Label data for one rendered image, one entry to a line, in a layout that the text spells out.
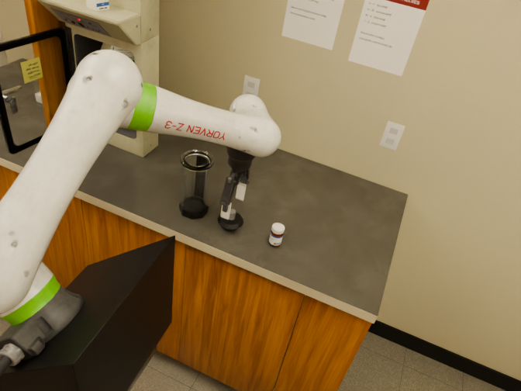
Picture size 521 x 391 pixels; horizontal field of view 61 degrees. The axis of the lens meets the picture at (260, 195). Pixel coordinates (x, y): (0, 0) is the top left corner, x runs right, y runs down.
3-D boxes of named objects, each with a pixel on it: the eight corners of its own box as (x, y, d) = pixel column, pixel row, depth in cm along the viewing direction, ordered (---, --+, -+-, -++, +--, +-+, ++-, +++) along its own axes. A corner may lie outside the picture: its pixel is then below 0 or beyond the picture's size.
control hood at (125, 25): (63, 19, 159) (60, -11, 153) (141, 43, 152) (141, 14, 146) (39, 26, 150) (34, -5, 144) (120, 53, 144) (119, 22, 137)
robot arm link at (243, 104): (263, 88, 133) (227, 87, 129) (277, 108, 124) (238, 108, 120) (255, 128, 141) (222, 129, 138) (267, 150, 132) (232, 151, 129)
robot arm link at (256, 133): (153, 77, 107) (139, 116, 113) (160, 99, 99) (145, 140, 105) (279, 113, 125) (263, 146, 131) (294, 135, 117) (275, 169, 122)
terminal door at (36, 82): (76, 124, 184) (64, 26, 159) (10, 156, 162) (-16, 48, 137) (74, 123, 184) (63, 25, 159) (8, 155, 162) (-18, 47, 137)
